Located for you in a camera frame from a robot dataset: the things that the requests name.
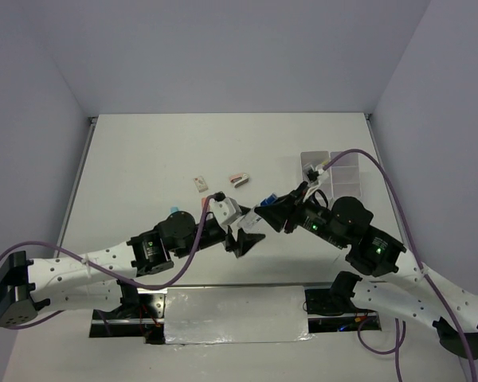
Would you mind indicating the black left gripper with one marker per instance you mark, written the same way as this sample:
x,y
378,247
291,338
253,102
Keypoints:
x,y
244,243

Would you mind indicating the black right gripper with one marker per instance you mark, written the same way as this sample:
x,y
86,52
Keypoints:
x,y
288,208

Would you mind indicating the blue white glue tube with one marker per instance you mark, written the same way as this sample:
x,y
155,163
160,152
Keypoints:
x,y
251,218

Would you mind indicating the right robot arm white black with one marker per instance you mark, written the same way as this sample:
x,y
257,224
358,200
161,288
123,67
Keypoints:
x,y
386,276

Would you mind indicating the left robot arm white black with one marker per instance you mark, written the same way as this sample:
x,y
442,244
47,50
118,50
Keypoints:
x,y
108,279

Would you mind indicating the pink mini stapler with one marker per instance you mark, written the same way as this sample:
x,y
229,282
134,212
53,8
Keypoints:
x,y
239,179

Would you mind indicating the small white orange eraser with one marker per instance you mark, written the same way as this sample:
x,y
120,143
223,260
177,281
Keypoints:
x,y
200,184

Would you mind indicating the white compartment organizer box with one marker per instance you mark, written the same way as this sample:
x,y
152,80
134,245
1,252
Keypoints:
x,y
343,178

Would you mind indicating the silver foil covered panel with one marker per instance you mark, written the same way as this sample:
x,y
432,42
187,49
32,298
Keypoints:
x,y
235,315

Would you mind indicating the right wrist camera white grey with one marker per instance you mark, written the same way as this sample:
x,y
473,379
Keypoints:
x,y
316,174

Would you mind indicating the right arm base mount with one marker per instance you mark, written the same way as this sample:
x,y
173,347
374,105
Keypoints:
x,y
324,316

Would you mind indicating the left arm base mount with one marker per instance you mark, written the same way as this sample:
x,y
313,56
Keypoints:
x,y
145,321

